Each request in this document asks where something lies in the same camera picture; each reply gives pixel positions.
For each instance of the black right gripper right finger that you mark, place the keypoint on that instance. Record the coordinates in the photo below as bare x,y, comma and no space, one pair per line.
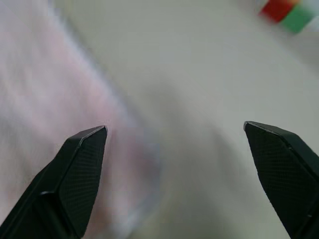
284,174

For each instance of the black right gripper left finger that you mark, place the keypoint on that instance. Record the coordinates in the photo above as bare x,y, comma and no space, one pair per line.
74,179

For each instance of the pale pink towel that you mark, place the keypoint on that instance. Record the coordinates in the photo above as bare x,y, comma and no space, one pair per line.
49,107

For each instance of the red green white box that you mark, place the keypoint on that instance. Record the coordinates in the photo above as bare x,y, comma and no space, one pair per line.
286,13

